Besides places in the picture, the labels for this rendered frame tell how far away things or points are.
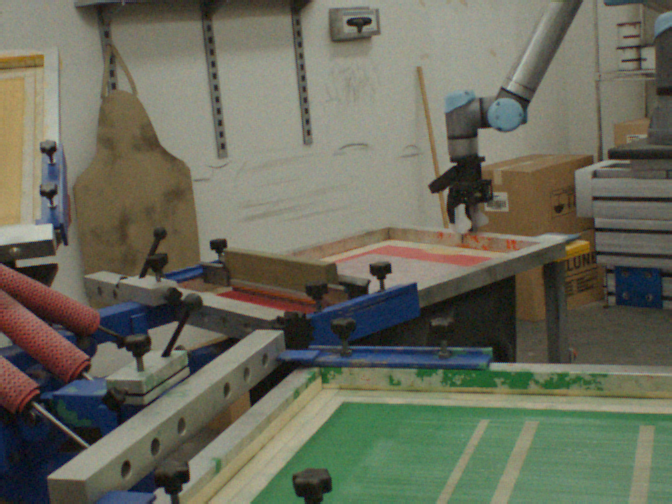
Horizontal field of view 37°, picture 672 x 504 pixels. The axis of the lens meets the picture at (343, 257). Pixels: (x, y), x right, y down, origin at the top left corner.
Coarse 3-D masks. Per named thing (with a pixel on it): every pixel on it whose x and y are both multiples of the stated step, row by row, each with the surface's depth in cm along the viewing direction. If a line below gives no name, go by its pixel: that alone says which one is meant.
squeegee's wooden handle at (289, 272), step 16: (224, 256) 222; (240, 256) 218; (256, 256) 213; (272, 256) 209; (288, 256) 207; (240, 272) 219; (256, 272) 214; (272, 272) 210; (288, 272) 205; (304, 272) 201; (320, 272) 197; (336, 272) 198; (288, 288) 207; (304, 288) 202
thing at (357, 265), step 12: (372, 252) 252; (384, 252) 251; (396, 252) 249; (408, 252) 248; (420, 252) 246; (348, 264) 242; (360, 264) 240; (396, 264) 236; (360, 276) 228; (240, 300) 218; (252, 300) 217; (264, 300) 216; (276, 300) 215
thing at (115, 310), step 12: (108, 312) 184; (120, 312) 184; (132, 312) 186; (144, 312) 187; (156, 312) 189; (168, 312) 191; (108, 324) 183; (120, 324) 184; (156, 324) 189; (96, 336) 182; (108, 336) 183
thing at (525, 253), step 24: (336, 240) 254; (360, 240) 259; (384, 240) 265; (408, 240) 260; (432, 240) 254; (456, 240) 247; (480, 240) 241; (504, 240) 235; (528, 240) 230; (552, 240) 228; (480, 264) 212; (504, 264) 213; (528, 264) 219; (192, 288) 227; (216, 288) 232; (432, 288) 200; (456, 288) 204
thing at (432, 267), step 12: (408, 264) 235; (420, 264) 234; (432, 264) 232; (444, 264) 231; (456, 264) 230; (468, 264) 229; (372, 276) 227; (396, 276) 225; (408, 276) 223; (420, 276) 222; (432, 276) 221; (372, 288) 216
